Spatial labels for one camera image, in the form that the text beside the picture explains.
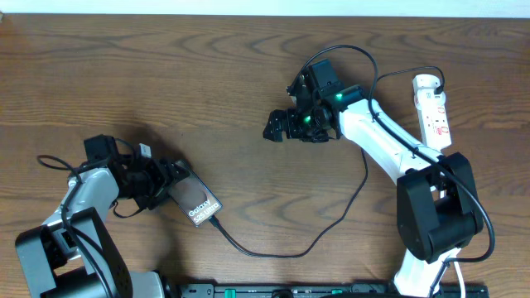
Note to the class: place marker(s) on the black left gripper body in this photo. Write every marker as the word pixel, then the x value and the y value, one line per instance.
pixel 164 179

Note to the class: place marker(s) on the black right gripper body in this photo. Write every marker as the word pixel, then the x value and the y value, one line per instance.
pixel 306 126

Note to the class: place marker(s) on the gold Samsung Galaxy smartphone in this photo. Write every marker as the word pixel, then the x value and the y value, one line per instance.
pixel 194 198

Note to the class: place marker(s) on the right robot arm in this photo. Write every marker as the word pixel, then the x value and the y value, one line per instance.
pixel 438 211

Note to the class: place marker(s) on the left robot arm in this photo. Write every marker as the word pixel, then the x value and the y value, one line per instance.
pixel 71 254

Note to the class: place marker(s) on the white USB charger plug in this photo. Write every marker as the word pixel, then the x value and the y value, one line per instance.
pixel 425 81

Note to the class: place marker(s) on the white power strip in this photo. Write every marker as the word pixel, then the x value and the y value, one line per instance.
pixel 432 117

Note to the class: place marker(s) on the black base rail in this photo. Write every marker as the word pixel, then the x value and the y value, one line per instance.
pixel 362 289

